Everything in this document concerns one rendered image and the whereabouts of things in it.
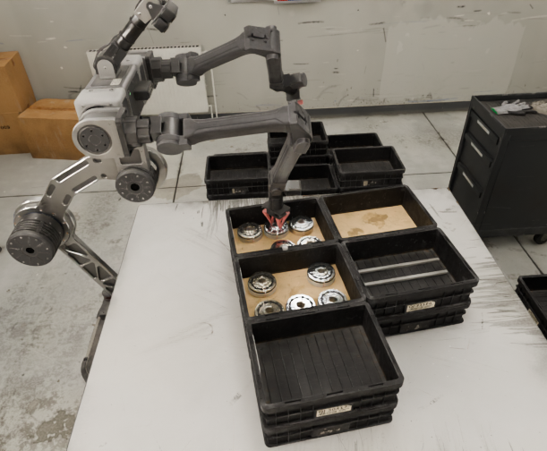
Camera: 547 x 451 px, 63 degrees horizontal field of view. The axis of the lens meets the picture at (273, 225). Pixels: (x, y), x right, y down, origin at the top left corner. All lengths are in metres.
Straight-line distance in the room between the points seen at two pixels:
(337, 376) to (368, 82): 3.64
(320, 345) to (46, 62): 3.93
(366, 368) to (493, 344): 0.53
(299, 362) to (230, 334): 0.35
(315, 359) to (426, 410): 0.38
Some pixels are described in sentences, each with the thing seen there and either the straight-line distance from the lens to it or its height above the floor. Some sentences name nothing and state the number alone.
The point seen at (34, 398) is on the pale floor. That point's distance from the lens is 2.67.
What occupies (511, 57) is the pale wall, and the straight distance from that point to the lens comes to 5.16.
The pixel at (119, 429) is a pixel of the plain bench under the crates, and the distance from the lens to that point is 1.58.
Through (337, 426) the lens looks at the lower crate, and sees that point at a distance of 1.45.
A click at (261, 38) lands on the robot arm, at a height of 1.60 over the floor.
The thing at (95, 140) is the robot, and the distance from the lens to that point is 1.37.
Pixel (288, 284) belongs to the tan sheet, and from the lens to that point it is 1.67.
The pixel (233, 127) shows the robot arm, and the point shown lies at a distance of 1.29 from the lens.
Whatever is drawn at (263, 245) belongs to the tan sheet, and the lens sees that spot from 1.83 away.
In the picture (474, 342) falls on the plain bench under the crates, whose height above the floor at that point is 0.70.
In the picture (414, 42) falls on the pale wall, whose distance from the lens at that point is 4.70.
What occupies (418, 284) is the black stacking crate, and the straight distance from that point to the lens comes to 1.74.
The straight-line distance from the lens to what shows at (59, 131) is 4.36.
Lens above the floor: 2.04
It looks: 39 degrees down
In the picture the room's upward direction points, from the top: 2 degrees counter-clockwise
